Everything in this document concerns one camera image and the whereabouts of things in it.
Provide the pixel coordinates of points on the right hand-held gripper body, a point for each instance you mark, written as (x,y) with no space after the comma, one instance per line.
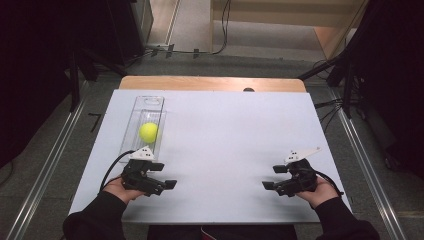
(298,181)

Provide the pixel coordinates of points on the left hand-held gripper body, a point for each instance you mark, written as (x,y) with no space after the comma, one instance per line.
(140,178)

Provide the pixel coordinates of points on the yellow tennis ball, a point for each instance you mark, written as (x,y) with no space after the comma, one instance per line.
(148,132)

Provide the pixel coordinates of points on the clear plastic container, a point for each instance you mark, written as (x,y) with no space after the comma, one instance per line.
(148,111)

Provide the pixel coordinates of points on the person's left hand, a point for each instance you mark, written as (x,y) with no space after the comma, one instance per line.
(120,192)

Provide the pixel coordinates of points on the person's right hand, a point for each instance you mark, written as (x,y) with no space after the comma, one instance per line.
(320,195)

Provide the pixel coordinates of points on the white board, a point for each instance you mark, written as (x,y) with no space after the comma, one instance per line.
(216,140)

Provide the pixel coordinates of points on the wooden table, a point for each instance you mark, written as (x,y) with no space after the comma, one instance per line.
(206,83)

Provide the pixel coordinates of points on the black stand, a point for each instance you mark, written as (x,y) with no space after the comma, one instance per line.
(75,83)
(345,76)

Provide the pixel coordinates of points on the dark cabinet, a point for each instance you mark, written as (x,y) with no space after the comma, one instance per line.
(131,30)

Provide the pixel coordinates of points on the dark curtain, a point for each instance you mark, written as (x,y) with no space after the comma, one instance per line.
(396,76)
(30,76)

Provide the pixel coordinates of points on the light wooden shelf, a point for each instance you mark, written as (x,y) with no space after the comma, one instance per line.
(266,20)

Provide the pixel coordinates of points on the metal floor rail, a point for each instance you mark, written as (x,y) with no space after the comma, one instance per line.
(46,170)
(370,166)

